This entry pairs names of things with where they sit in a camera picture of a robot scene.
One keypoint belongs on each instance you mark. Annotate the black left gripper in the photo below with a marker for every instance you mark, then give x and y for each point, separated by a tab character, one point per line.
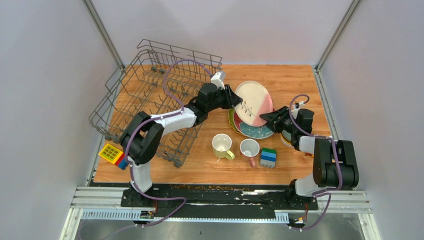
231	98

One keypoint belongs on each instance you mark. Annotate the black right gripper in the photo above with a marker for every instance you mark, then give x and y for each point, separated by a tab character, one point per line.
272	118

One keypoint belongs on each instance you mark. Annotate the red and teal floral plate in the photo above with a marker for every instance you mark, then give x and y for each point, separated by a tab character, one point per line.
244	127

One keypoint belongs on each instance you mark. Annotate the cream and pink plate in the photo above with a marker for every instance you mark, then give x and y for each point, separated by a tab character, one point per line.
256	100

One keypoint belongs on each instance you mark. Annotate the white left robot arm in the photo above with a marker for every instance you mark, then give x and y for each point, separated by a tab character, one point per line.
141	139

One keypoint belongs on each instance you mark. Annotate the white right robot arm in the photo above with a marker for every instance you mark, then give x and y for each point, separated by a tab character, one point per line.
334	164

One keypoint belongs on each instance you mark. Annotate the green scalloped plate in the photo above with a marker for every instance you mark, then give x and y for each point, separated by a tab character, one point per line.
231	121

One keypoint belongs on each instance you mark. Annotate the stacked teal and yellow bowls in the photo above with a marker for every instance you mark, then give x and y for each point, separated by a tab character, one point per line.
286	142

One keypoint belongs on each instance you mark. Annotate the teal rimmed plate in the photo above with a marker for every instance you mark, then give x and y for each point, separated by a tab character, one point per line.
258	135

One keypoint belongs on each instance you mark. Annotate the pink mug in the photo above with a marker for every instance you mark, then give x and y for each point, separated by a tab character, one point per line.
249	151

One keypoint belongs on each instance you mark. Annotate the green blue grey block stack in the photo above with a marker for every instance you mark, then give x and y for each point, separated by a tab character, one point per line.
268	158

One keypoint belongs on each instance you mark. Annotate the yellow mug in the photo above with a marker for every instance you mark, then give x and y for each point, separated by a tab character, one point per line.
221	146

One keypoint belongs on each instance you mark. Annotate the yellow red blue toy block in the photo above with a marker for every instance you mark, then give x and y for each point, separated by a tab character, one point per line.
113	155

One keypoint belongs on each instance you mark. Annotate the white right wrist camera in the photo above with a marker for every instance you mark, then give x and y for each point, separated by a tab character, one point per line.
296	107

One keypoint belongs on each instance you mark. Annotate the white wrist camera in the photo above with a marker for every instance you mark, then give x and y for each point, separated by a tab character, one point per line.
296	107
218	79

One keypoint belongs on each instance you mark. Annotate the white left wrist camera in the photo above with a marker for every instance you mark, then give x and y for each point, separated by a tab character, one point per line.
218	79

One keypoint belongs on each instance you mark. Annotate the grey wire dish rack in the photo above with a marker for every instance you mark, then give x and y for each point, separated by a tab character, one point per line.
158	80

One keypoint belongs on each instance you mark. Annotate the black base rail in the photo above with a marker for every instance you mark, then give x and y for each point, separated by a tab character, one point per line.
212	203

